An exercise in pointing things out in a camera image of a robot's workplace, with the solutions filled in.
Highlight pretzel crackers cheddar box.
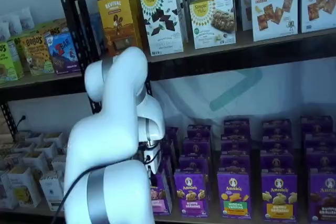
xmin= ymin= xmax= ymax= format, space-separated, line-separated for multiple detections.
xmin=237 ymin=0 xmax=253 ymax=32
xmin=249 ymin=0 xmax=299 ymax=42

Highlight black metal shelving unit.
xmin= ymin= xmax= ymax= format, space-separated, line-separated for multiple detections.
xmin=0 ymin=19 xmax=92 ymax=224
xmin=52 ymin=0 xmax=336 ymax=224

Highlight white pasta box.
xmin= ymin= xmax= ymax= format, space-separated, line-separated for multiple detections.
xmin=43 ymin=131 xmax=65 ymax=148
xmin=7 ymin=167 xmax=42 ymax=208
xmin=13 ymin=142 xmax=36 ymax=154
xmin=3 ymin=153 xmax=26 ymax=171
xmin=25 ymin=131 xmax=45 ymax=143
xmin=51 ymin=155 xmax=68 ymax=174
xmin=0 ymin=172 xmax=18 ymax=210
xmin=39 ymin=173 xmax=65 ymax=211
xmin=34 ymin=141 xmax=58 ymax=159
xmin=23 ymin=151 xmax=50 ymax=175

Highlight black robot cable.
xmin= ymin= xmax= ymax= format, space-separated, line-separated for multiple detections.
xmin=52 ymin=140 xmax=161 ymax=224

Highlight purple Annie's box brown bunnies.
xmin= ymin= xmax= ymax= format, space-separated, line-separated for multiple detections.
xmin=308 ymin=168 xmax=336 ymax=223

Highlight black wall plug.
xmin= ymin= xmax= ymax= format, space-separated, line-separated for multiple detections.
xmin=17 ymin=113 xmax=28 ymax=127

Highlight blue purple Zbar box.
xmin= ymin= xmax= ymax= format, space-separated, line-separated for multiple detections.
xmin=44 ymin=32 xmax=81 ymax=74

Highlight purple Annie's hidden veggies box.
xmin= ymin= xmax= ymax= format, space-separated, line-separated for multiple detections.
xmin=217 ymin=171 xmax=252 ymax=219

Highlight green Bobo's box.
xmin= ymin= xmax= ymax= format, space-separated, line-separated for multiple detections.
xmin=0 ymin=41 xmax=19 ymax=85
xmin=6 ymin=37 xmax=25 ymax=78

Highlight sea salt crackers box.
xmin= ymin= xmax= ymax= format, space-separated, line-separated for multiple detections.
xmin=300 ymin=0 xmax=336 ymax=34

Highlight white pouch bag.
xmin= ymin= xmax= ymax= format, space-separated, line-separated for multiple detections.
xmin=6 ymin=14 xmax=23 ymax=36
xmin=17 ymin=7 xmax=35 ymax=31
xmin=0 ymin=22 xmax=12 ymax=42

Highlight purple Annie's box pink patch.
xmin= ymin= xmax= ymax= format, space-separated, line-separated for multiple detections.
xmin=150 ymin=173 xmax=173 ymax=216

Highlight orange Bobo's box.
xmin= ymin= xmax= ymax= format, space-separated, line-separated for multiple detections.
xmin=41 ymin=23 xmax=69 ymax=37

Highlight purple Annie's box yellow patch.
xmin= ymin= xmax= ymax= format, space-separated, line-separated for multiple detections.
xmin=260 ymin=173 xmax=298 ymax=221

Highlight yellow Bobo's box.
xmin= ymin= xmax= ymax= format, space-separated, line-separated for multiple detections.
xmin=19 ymin=35 xmax=55 ymax=76

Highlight Simple Mills dark cookie box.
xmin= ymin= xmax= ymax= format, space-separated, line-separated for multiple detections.
xmin=154 ymin=0 xmax=190 ymax=44
xmin=139 ymin=0 xmax=184 ymax=57

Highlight purple Annie's box magenta patch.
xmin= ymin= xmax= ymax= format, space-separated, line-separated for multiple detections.
xmin=173 ymin=171 xmax=209 ymax=218

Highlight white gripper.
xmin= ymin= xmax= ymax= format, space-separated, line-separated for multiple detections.
xmin=143 ymin=147 xmax=162 ymax=184

